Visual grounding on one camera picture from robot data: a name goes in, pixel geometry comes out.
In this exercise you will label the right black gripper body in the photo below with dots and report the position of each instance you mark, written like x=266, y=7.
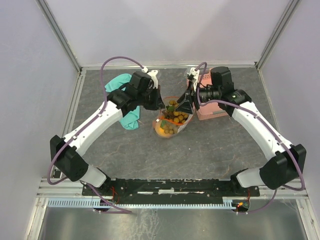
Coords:
x=194, y=95

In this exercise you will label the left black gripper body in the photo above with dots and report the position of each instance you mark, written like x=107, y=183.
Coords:
x=150, y=99

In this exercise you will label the brown longan bunch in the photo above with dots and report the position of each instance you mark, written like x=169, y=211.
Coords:
x=173, y=116

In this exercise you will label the clear zip top bag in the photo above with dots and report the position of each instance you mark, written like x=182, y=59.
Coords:
x=172, y=120

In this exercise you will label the yellow orange peach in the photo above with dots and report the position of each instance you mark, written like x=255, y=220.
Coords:
x=164, y=129

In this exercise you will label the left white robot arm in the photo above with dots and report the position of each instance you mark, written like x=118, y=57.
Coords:
x=67, y=152

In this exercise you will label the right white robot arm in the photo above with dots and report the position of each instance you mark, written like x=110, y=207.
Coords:
x=285, y=161

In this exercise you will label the pink plastic basket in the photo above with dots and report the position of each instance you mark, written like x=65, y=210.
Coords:
x=211, y=110

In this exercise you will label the teal cloth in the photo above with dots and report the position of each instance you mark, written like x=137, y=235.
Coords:
x=130, y=119

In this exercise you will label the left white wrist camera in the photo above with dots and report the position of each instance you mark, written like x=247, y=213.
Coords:
x=153, y=74

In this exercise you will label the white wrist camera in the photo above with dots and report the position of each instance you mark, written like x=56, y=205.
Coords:
x=153, y=74
x=192, y=77

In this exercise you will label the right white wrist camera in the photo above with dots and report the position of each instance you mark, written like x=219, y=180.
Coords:
x=192, y=77

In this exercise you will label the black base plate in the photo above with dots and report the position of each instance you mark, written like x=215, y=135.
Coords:
x=174, y=191

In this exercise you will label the light blue cable duct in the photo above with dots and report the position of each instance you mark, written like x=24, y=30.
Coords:
x=97, y=203

